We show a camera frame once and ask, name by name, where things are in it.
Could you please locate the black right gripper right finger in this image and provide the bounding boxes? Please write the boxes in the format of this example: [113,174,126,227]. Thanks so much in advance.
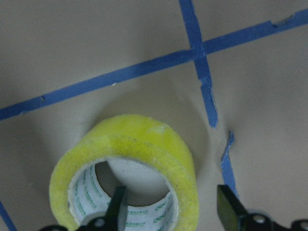
[217,185,308,231]

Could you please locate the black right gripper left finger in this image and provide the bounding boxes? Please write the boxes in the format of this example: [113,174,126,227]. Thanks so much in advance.
[41,185,127,231]

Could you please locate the yellow packing tape roll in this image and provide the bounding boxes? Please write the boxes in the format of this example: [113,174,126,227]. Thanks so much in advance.
[49,115,199,231]

